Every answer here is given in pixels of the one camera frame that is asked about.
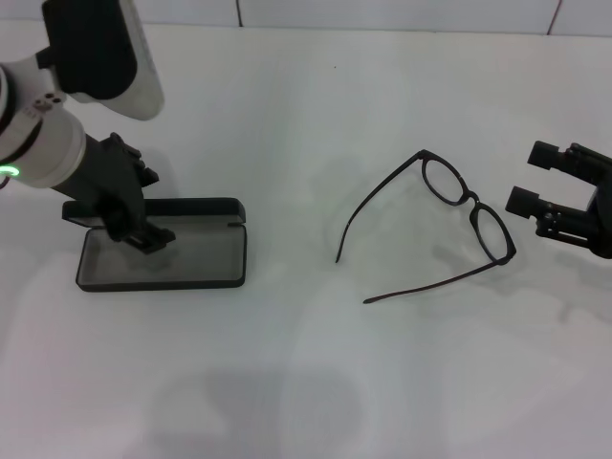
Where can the black glasses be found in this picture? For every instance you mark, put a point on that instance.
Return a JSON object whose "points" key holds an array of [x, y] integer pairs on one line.
{"points": [[423, 155]]}

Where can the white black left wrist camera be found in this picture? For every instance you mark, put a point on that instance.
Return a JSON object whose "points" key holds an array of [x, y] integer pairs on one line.
{"points": [[138, 72]]}

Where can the black glasses case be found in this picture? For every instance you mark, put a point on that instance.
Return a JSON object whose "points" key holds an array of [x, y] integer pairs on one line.
{"points": [[201, 258]]}

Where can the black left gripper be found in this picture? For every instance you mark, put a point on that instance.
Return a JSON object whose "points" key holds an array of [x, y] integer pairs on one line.
{"points": [[115, 191]]}

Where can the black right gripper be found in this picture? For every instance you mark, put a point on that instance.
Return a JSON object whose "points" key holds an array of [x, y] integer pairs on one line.
{"points": [[602, 220]]}

